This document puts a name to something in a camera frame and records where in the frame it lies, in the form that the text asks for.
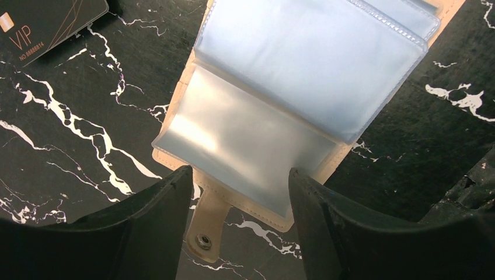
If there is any beige card holder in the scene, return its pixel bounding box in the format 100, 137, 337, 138
152, 1, 462, 263

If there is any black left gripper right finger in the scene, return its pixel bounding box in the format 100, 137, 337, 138
288, 169, 494, 279

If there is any black VIP card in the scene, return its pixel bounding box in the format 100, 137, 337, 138
1, 0, 109, 67

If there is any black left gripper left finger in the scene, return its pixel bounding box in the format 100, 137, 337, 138
1, 166, 193, 279

